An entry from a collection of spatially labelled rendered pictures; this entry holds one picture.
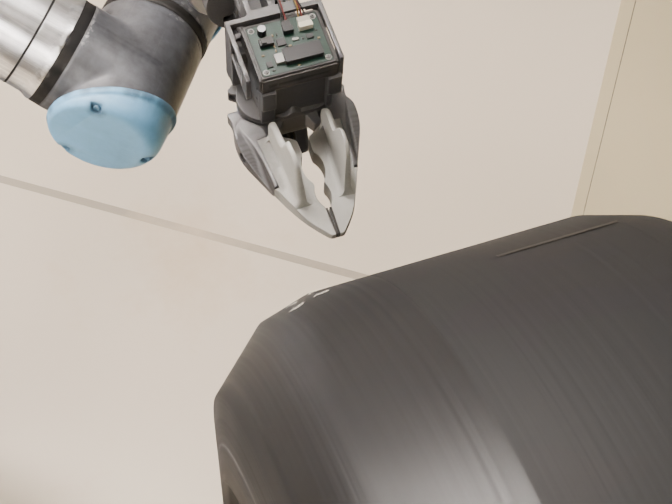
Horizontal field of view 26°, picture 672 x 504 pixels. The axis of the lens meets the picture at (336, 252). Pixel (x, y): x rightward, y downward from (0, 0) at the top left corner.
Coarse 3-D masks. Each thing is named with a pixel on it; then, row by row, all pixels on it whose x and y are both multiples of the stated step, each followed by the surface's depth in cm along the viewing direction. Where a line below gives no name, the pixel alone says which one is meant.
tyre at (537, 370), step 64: (448, 256) 83; (512, 256) 79; (576, 256) 77; (640, 256) 75; (320, 320) 77; (384, 320) 74; (448, 320) 73; (512, 320) 72; (576, 320) 71; (640, 320) 70; (256, 384) 77; (320, 384) 71; (384, 384) 69; (448, 384) 68; (512, 384) 68; (576, 384) 67; (640, 384) 67; (256, 448) 73; (320, 448) 68; (384, 448) 66; (448, 448) 65; (512, 448) 65; (576, 448) 64; (640, 448) 64
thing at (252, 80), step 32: (224, 0) 107; (256, 0) 104; (288, 0) 103; (320, 0) 102; (256, 32) 100; (288, 32) 100; (320, 32) 101; (256, 64) 99; (288, 64) 99; (320, 64) 99; (256, 96) 103; (288, 96) 102; (320, 96) 104; (288, 128) 105
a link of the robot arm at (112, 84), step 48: (0, 0) 108; (48, 0) 110; (144, 0) 115; (0, 48) 109; (48, 48) 109; (96, 48) 110; (144, 48) 112; (192, 48) 116; (48, 96) 111; (96, 96) 109; (144, 96) 110; (96, 144) 113; (144, 144) 112
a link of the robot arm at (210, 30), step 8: (176, 0) 116; (184, 0) 116; (184, 8) 116; (192, 8) 117; (200, 16) 117; (200, 24) 117; (208, 24) 118; (208, 32) 118; (216, 32) 125; (208, 40) 119
